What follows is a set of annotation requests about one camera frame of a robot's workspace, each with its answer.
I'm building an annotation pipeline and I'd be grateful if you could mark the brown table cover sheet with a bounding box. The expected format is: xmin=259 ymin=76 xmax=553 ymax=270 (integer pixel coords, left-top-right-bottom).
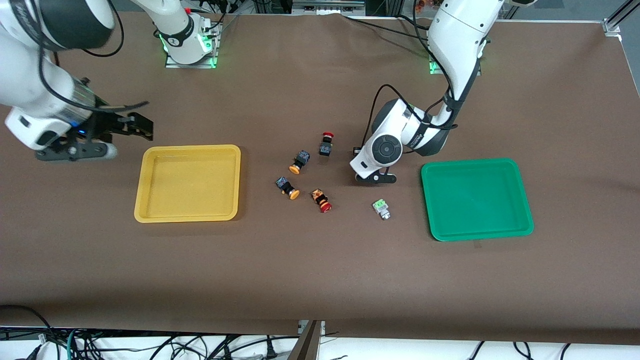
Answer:
xmin=0 ymin=10 xmax=640 ymax=346

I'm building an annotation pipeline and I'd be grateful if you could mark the yellow push button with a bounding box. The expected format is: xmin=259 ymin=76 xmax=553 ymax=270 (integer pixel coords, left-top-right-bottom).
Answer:
xmin=275 ymin=176 xmax=301 ymax=201
xmin=288 ymin=150 xmax=311 ymax=175

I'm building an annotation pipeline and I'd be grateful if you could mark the black cable to arm base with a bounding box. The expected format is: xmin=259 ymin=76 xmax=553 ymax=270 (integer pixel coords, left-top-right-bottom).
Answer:
xmin=342 ymin=14 xmax=437 ymax=40

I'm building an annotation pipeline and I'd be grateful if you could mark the yellow plastic tray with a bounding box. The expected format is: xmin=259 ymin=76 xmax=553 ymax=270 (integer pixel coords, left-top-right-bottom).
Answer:
xmin=134 ymin=144 xmax=242 ymax=224

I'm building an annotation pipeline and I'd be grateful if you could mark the black floor cable loop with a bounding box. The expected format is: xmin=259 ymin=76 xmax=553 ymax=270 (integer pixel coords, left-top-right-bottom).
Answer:
xmin=0 ymin=304 xmax=57 ymax=360

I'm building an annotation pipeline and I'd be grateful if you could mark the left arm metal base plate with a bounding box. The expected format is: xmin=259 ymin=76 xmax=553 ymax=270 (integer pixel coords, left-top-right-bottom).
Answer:
xmin=428 ymin=54 xmax=482 ymax=77

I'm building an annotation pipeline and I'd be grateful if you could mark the green plastic tray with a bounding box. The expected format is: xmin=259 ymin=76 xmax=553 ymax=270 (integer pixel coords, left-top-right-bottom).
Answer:
xmin=420 ymin=158 xmax=535 ymax=242

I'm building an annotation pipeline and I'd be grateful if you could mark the red button orange body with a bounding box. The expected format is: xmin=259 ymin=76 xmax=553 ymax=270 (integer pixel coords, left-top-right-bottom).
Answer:
xmin=310 ymin=188 xmax=333 ymax=214

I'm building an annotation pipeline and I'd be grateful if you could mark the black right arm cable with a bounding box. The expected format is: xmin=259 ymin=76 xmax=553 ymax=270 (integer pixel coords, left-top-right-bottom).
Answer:
xmin=37 ymin=0 xmax=151 ymax=117

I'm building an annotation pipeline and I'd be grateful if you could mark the aluminium frame rail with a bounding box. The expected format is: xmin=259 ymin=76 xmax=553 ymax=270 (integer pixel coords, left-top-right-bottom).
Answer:
xmin=292 ymin=0 xmax=367 ymax=14

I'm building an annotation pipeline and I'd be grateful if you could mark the metal table leg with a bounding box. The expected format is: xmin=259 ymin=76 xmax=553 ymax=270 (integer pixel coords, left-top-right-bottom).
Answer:
xmin=289 ymin=320 xmax=326 ymax=360

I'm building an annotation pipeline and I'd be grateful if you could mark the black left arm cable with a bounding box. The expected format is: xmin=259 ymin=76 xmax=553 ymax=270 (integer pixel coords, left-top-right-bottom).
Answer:
xmin=367 ymin=84 xmax=459 ymax=151

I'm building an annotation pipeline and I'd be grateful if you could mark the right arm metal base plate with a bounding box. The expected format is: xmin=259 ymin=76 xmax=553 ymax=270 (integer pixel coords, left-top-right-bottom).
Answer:
xmin=165 ymin=20 xmax=219 ymax=69

